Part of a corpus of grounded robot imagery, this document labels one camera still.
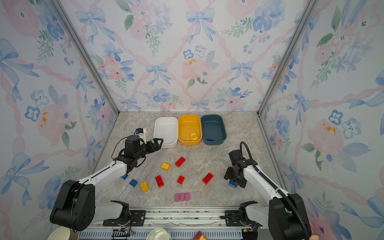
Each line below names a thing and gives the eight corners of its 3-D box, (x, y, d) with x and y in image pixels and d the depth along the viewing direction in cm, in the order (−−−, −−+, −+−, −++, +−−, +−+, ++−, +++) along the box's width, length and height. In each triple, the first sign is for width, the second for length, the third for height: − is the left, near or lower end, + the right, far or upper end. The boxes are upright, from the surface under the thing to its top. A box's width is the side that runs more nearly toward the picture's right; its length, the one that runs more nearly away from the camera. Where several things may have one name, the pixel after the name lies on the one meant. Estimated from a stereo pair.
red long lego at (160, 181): (159, 188, 85) (158, 187, 83) (155, 178, 89) (154, 176, 87) (165, 185, 86) (164, 184, 84) (161, 175, 90) (160, 174, 88)
